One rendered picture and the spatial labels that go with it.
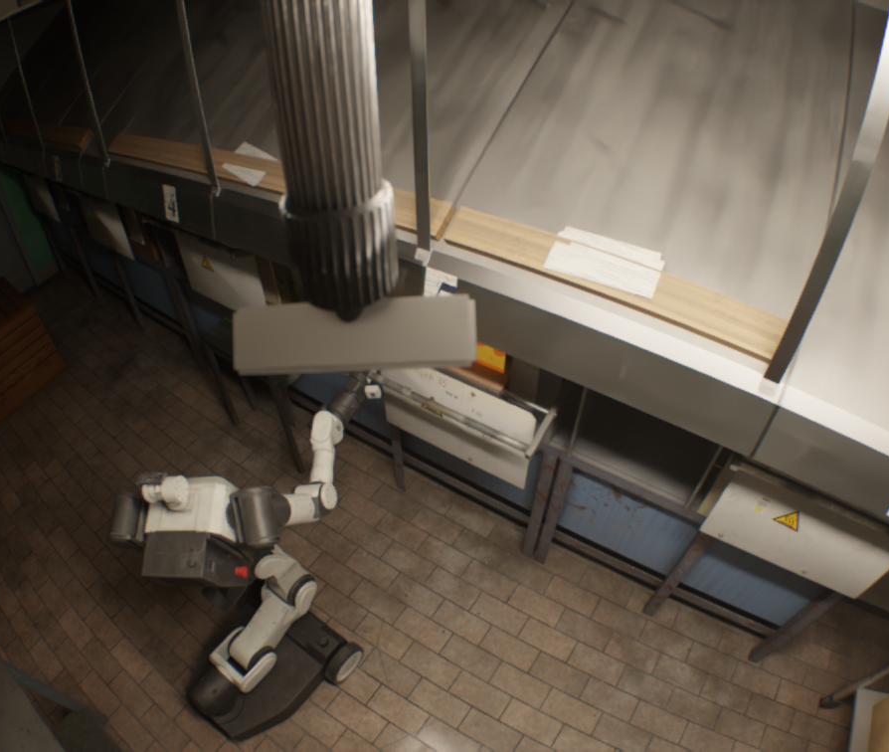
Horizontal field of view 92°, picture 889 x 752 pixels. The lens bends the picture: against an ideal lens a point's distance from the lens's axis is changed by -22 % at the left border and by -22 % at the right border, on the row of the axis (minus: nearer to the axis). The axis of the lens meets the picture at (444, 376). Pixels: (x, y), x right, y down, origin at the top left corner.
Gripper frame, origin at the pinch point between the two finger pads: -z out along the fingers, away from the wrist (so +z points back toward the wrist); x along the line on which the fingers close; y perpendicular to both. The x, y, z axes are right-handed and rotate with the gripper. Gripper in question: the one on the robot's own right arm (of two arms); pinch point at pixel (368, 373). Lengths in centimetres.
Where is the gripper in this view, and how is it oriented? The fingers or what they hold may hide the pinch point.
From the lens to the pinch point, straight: 187.9
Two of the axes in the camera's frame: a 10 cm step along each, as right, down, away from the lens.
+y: -8.4, -3.7, 3.9
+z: -5.2, 7.5, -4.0
